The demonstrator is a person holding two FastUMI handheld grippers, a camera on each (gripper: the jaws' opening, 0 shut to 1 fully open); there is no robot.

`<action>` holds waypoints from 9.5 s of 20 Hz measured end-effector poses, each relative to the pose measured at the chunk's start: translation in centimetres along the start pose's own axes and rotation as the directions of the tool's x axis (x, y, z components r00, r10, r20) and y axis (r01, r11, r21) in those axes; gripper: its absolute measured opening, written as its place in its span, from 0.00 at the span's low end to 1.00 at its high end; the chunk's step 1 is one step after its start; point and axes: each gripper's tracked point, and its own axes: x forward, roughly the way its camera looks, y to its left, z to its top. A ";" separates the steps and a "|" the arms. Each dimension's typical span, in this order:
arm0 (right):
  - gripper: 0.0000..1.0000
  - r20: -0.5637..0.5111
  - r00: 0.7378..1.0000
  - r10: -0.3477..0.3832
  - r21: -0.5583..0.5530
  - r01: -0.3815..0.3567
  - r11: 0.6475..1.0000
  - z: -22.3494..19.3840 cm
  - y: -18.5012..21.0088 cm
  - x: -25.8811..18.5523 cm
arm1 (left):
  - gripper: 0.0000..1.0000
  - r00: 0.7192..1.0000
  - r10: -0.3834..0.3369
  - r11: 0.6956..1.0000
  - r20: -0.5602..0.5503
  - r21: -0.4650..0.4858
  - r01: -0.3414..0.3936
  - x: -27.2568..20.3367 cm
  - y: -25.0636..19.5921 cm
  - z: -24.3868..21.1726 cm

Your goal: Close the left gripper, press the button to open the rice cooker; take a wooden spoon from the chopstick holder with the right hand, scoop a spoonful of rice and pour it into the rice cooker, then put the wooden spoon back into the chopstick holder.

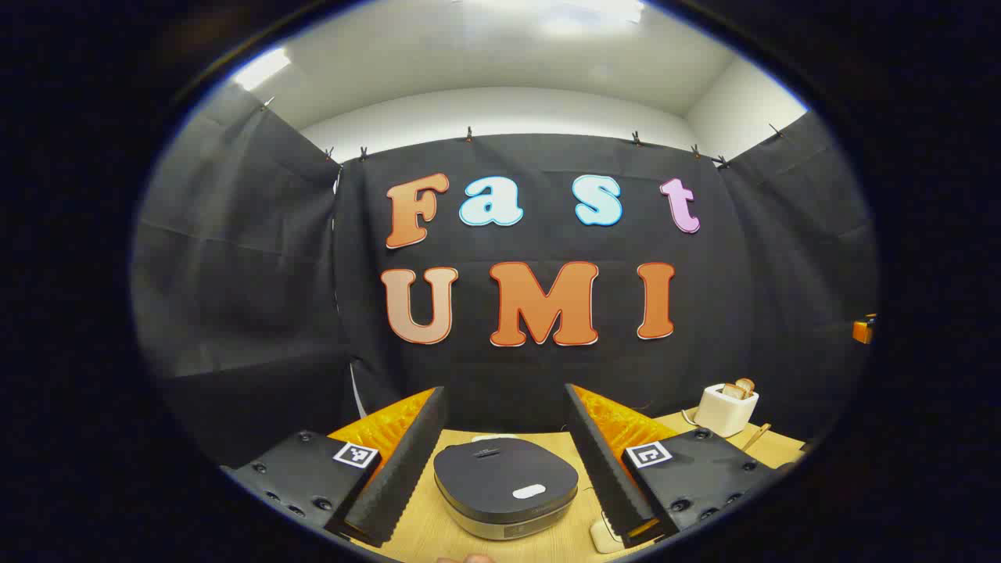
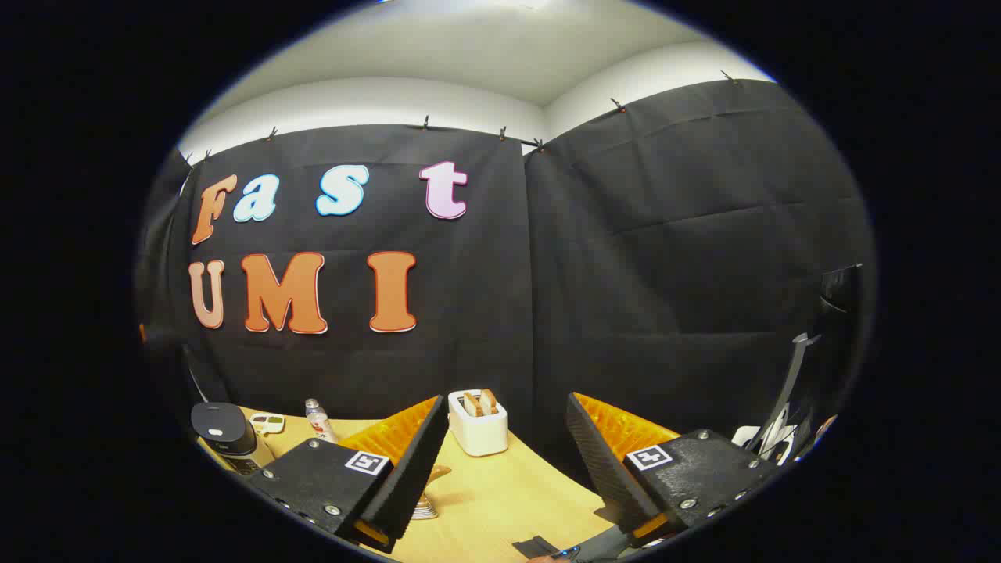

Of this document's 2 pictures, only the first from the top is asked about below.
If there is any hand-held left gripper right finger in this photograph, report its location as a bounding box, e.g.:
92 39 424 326
563 383 783 548

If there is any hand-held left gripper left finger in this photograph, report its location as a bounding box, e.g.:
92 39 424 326
221 385 448 548

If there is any dark grey rice cooker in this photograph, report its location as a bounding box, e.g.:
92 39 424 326
432 436 580 542

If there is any white toaster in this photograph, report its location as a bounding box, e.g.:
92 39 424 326
694 383 760 438

